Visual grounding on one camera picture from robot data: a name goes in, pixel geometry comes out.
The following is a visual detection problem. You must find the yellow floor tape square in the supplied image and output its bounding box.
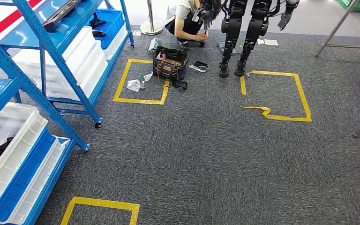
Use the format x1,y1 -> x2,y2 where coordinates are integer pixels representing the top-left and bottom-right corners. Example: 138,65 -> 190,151
112,58 -> 171,106
60,196 -> 141,225

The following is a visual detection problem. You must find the black and tan equipment bag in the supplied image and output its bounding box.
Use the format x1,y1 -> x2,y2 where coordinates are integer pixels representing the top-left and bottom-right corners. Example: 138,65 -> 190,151
152,45 -> 189,81

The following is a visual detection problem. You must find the dark booklet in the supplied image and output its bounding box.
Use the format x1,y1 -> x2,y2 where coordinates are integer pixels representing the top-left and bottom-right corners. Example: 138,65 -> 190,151
188,60 -> 211,73

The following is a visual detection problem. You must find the crumpled clear plastic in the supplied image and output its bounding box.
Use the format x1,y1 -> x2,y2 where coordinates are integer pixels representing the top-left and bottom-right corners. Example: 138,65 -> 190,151
126,72 -> 154,93

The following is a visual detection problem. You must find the green striped packet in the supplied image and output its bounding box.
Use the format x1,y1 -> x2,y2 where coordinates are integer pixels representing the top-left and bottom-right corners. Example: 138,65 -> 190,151
147,37 -> 162,54

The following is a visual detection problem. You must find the black headset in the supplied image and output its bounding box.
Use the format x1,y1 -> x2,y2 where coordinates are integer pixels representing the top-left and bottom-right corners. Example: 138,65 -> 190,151
192,0 -> 222,30

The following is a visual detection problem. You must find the white paper sheet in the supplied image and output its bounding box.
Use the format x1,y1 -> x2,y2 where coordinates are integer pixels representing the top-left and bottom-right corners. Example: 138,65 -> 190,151
257,38 -> 279,47

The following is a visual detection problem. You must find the black humanoid robot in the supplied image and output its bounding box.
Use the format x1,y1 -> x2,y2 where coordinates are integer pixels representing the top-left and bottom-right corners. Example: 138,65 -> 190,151
217,0 -> 301,79

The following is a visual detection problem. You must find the yellow tape square crumpled corner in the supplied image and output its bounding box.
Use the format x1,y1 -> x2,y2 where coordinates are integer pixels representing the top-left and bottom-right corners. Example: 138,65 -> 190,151
240,70 -> 313,123

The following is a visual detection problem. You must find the black plastic mounting plate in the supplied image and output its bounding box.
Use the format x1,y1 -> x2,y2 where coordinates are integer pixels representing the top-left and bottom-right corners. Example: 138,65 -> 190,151
42,0 -> 83,33

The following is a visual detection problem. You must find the red cable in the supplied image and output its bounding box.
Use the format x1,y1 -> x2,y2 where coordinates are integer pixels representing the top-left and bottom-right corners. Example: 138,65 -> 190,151
154,53 -> 169,86

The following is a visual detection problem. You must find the grey base plate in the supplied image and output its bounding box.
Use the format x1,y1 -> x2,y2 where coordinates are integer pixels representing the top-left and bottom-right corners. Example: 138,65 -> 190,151
217,39 -> 247,55

